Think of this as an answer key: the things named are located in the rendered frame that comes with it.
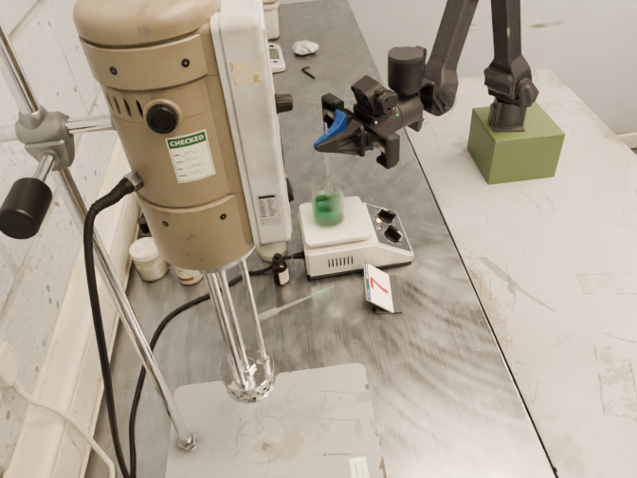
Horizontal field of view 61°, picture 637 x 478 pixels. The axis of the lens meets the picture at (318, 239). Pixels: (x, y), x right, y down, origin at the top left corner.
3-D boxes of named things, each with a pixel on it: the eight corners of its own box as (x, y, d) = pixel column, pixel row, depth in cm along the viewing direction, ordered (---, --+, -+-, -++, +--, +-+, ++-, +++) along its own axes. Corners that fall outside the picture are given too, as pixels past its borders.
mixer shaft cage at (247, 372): (276, 356, 72) (245, 209, 55) (278, 401, 67) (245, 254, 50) (225, 362, 71) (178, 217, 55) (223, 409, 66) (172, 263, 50)
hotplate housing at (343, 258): (396, 222, 112) (397, 191, 106) (413, 266, 102) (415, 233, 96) (289, 237, 110) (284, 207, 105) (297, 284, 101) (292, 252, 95)
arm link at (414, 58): (424, 94, 101) (427, 30, 93) (456, 110, 96) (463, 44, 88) (377, 116, 96) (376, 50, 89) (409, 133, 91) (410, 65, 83)
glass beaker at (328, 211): (306, 228, 99) (301, 191, 94) (319, 207, 104) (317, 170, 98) (342, 236, 97) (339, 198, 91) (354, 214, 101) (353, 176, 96)
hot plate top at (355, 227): (359, 198, 105) (359, 194, 105) (373, 238, 97) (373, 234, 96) (298, 207, 105) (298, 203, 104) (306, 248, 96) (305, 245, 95)
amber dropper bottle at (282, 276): (270, 284, 101) (265, 257, 96) (277, 273, 103) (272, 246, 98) (285, 287, 100) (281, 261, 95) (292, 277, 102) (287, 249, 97)
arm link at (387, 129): (358, 110, 101) (357, 80, 97) (427, 153, 89) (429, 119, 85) (321, 125, 98) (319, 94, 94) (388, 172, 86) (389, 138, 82)
